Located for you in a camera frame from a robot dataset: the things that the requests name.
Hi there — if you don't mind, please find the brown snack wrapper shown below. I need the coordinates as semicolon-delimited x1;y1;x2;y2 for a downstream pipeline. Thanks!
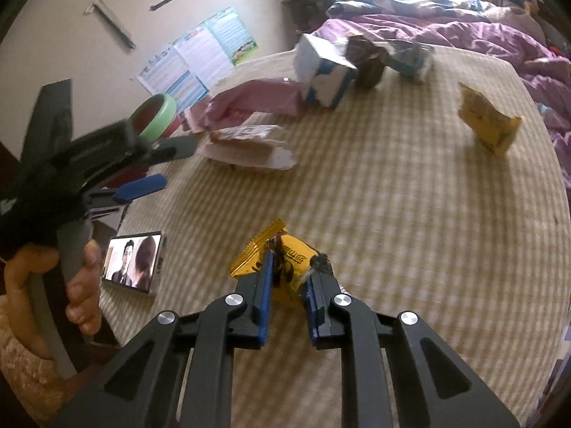
345;35;386;89

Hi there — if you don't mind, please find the red bucket with green rim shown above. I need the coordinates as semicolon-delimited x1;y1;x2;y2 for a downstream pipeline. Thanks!
105;93;183;190

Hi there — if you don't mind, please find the black smartphone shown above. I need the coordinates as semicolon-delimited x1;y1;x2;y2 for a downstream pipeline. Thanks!
102;231;167;295

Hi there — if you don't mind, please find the blue chart wall poster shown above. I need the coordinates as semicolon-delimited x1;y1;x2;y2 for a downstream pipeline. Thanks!
134;45;210;105

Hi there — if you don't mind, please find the blue plaid blanket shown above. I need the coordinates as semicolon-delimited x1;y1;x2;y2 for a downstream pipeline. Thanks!
325;0;536;21

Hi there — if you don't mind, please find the dark cluttered shelf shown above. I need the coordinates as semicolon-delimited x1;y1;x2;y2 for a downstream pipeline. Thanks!
281;0;340;32

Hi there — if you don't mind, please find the purple quilt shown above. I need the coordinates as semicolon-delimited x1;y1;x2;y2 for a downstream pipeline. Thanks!
312;11;571;197

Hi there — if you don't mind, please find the yellow snack packet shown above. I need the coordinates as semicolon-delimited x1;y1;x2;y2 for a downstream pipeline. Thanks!
459;82;522;157
229;218;333;313

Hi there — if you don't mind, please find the silver teal wrapper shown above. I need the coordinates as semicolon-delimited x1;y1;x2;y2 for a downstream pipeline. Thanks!
384;38;435;81

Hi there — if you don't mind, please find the pink foil wrapper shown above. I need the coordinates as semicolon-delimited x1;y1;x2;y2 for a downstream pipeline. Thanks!
181;78;308;134

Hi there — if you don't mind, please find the metal wall bracket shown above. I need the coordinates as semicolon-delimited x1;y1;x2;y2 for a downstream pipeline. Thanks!
85;0;137;50

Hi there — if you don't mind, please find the white chart wall poster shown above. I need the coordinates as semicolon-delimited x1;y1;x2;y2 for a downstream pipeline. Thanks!
172;29;235;87

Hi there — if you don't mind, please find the beige striped table mat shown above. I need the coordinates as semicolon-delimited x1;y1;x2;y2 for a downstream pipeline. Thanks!
96;47;571;428

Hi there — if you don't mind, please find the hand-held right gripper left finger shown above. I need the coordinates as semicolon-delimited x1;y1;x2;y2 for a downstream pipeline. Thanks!
54;250;277;428

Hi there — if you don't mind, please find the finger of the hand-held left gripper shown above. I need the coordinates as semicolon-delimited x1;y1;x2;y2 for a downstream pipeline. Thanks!
85;174;168;208
127;135;198;165

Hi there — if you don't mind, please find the white blue carton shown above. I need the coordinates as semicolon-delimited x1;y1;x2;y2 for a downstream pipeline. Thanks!
294;33;358;110

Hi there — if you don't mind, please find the green chart wall poster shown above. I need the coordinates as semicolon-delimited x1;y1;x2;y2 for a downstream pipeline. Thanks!
205;6;259;67

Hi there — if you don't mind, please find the person's left hand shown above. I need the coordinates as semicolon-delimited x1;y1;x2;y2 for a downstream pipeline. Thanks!
4;238;105;357

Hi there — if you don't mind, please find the person's left forearm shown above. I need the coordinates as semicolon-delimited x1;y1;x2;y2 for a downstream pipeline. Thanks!
0;294;85;424

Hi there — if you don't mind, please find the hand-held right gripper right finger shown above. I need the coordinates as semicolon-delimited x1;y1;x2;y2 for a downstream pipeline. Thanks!
300;267;520;428

